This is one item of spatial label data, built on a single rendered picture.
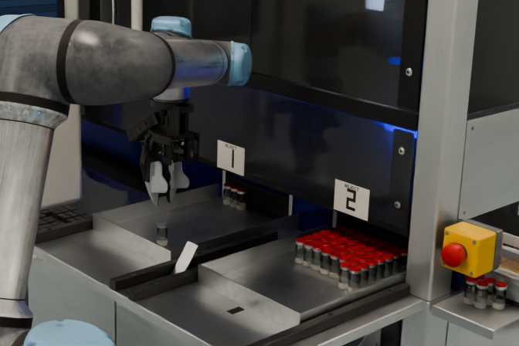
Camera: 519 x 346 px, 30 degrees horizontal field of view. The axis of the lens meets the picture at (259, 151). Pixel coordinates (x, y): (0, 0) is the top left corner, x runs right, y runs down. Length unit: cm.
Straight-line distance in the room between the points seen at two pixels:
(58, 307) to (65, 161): 56
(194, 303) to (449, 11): 65
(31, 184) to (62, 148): 104
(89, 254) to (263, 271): 34
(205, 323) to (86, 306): 106
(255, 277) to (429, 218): 34
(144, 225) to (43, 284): 83
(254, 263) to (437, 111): 47
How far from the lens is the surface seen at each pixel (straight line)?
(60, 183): 239
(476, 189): 178
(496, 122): 178
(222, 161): 206
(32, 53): 132
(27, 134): 133
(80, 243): 196
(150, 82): 133
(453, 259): 165
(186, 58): 145
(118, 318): 254
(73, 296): 270
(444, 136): 165
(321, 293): 175
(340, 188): 183
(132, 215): 208
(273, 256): 189
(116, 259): 188
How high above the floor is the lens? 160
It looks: 16 degrees down
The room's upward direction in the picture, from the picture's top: 2 degrees clockwise
